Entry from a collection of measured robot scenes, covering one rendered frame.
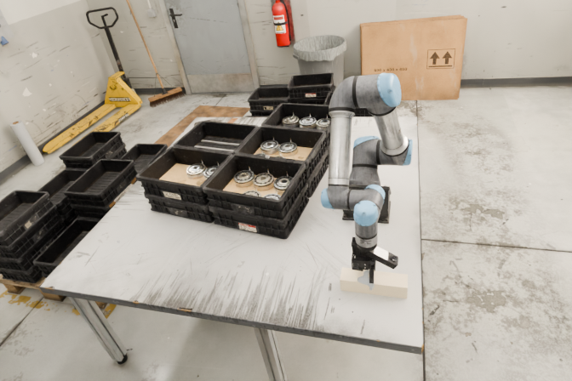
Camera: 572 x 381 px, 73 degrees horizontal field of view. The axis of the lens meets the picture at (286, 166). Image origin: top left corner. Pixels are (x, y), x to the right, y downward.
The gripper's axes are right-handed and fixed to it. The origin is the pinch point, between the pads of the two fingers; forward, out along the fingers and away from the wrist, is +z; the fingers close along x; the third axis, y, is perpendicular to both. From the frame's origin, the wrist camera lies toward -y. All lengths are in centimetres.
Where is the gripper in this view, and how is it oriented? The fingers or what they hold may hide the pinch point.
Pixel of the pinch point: (373, 280)
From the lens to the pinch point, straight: 152.3
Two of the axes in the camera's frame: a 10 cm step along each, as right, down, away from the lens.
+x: -2.5, 5.7, -7.8
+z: 1.4, 8.2, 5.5
